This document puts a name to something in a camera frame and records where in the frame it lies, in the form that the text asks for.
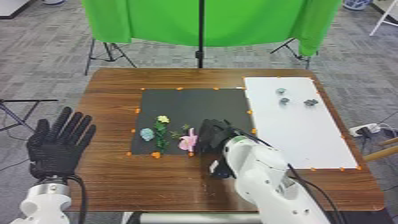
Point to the light blue flower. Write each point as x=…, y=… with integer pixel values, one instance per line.
x=146, y=134

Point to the pink flower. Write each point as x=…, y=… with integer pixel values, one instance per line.
x=188, y=141

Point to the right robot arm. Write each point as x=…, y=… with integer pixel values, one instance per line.
x=266, y=180

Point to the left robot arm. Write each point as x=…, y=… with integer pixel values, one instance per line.
x=46, y=203

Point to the white sheet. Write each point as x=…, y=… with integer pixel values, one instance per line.
x=295, y=126

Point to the green sprig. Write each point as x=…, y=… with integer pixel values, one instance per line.
x=179, y=131

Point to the blue and white vase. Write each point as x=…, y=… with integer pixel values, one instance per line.
x=357, y=4

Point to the pale grey bar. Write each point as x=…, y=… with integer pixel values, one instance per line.
x=195, y=218

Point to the black stand pole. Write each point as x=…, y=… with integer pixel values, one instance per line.
x=199, y=33

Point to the black tripod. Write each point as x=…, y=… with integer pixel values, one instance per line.
x=293, y=51
x=108, y=55

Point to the white stand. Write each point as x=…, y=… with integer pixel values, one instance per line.
x=384, y=16

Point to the wooden chair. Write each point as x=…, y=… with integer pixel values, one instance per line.
x=382, y=153

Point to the yellow flower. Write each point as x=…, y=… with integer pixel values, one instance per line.
x=160, y=133

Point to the black folding stand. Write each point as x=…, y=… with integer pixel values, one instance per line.
x=27, y=111

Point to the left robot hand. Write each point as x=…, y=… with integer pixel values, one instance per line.
x=59, y=146

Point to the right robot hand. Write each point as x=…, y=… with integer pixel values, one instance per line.
x=213, y=135

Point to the white power strip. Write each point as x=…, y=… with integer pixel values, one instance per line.
x=364, y=129

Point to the dark mat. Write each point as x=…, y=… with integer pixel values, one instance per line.
x=192, y=113

